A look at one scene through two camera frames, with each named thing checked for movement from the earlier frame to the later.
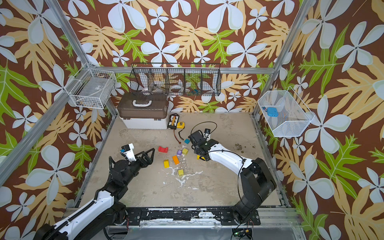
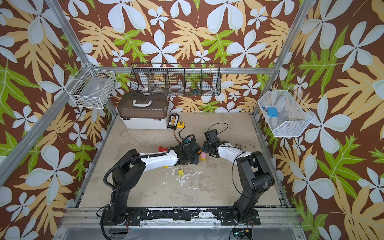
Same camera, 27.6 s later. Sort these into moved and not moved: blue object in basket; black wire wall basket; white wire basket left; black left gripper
Moved: black left gripper
Not moved: blue object in basket; black wire wall basket; white wire basket left
